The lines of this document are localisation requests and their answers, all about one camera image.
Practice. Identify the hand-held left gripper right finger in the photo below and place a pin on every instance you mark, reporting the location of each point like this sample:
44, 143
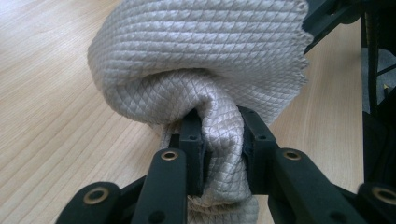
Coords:
295, 186

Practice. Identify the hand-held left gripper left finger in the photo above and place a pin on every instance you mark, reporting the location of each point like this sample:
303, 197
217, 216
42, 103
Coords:
165, 186

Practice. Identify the light grey quilted cloth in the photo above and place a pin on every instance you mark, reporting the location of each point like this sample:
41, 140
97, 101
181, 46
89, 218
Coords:
202, 46

